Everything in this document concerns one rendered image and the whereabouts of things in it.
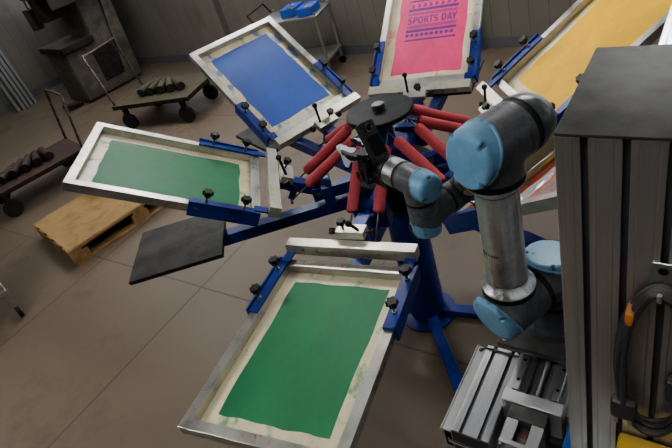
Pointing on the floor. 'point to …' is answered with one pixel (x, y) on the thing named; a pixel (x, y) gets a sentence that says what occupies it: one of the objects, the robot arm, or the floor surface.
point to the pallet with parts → (90, 224)
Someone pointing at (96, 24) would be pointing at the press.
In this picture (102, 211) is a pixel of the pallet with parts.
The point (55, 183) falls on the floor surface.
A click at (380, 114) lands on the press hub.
